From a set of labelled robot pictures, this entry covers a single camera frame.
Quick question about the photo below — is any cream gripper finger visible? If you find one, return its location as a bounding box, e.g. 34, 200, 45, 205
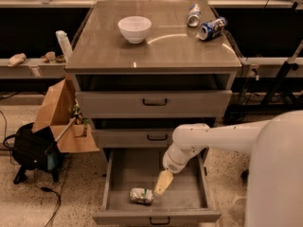
154, 170, 173, 196

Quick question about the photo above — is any crushed 7up can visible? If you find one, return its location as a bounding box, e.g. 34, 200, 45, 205
130, 188, 153, 204

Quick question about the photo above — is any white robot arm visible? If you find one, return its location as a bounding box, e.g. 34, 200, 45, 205
154, 111, 303, 227

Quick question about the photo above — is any bottom grey drawer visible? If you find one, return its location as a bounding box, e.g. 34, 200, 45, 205
93, 148, 221, 227

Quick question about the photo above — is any grey drawer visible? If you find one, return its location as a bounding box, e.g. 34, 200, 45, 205
76, 90, 232, 118
92, 129, 173, 148
93, 148, 221, 227

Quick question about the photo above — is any middle grey drawer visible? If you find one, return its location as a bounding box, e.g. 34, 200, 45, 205
92, 129, 173, 148

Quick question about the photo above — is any top grey drawer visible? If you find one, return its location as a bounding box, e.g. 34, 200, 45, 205
76, 90, 232, 118

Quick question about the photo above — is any grey drawer cabinet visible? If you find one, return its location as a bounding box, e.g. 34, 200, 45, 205
64, 0, 243, 163

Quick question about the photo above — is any blue pepsi can lying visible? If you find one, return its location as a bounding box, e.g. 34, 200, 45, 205
198, 17, 228, 41

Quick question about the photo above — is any silver blue upright can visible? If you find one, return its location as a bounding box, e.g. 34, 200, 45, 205
187, 4, 201, 27

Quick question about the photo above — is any brown cardboard box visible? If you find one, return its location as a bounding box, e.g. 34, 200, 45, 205
32, 79, 98, 153

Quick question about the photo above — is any black bag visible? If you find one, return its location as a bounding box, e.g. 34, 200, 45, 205
12, 123, 62, 184

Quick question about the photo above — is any white ceramic bowl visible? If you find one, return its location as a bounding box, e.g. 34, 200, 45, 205
118, 16, 152, 44

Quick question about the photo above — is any grey side shelf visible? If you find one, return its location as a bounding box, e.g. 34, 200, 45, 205
0, 59, 65, 79

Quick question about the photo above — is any white plastic bottle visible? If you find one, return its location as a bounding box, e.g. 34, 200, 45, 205
56, 30, 72, 61

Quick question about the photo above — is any beige object on shelf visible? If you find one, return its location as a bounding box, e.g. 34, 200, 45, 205
9, 53, 27, 67

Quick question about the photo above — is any black floor cable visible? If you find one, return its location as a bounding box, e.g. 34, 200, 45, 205
33, 168, 62, 227

